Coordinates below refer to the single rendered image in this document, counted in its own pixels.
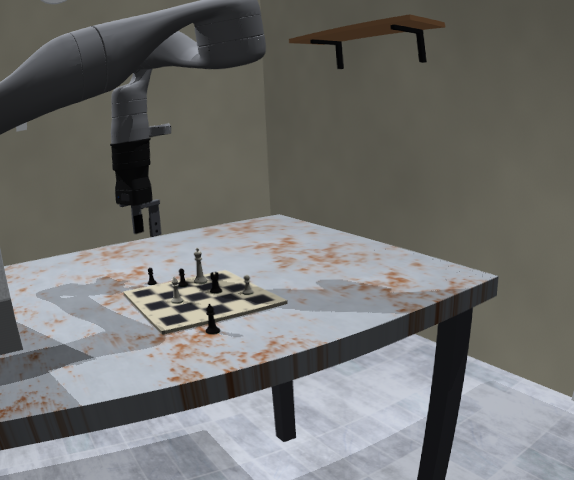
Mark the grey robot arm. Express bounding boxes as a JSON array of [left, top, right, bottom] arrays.
[[0, 0, 266, 135]]

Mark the white chess king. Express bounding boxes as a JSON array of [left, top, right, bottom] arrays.
[[194, 248, 207, 284]]

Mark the black rook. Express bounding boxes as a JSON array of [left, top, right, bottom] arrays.
[[210, 272, 222, 294]]

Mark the white pawn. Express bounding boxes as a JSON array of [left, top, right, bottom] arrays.
[[242, 275, 254, 295]]

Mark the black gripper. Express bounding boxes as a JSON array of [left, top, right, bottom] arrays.
[[110, 113, 171, 237]]

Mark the chessboard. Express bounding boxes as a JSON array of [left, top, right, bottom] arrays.
[[123, 270, 288, 335]]

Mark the black pawn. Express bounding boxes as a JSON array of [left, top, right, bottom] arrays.
[[148, 268, 157, 285], [179, 268, 188, 287]]

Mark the white bishop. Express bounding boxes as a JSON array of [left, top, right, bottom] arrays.
[[171, 277, 183, 304]]

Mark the black bishop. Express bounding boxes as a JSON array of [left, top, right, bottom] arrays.
[[205, 304, 220, 334]]

